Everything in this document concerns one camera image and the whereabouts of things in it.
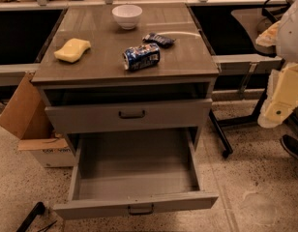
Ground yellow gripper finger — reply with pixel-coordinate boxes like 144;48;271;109
255;21;280;47
257;63;298;129

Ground blue pepsi can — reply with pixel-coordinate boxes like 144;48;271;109
123;43;160;72

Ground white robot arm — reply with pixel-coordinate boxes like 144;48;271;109
255;0;298;129

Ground grey upper closed drawer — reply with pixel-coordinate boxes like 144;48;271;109
45;99;212;133

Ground grey drawer cabinet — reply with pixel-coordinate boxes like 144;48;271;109
32;4;219;149

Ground grey open lower drawer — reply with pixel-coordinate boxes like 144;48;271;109
53;129;218;219

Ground black bag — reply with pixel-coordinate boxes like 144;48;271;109
261;0;293;24

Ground black side table stand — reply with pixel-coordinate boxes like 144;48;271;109
208;5;293;160

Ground dark blue snack bag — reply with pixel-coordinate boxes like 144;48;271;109
142;33;174;48

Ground white ceramic bowl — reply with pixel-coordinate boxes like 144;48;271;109
112;4;142;30

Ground yellow sponge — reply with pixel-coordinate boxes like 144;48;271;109
54;38;91;63

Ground brown cardboard box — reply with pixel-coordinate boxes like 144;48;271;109
0;72;75;167

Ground black floor bar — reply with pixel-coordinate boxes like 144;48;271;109
16;202;45;232

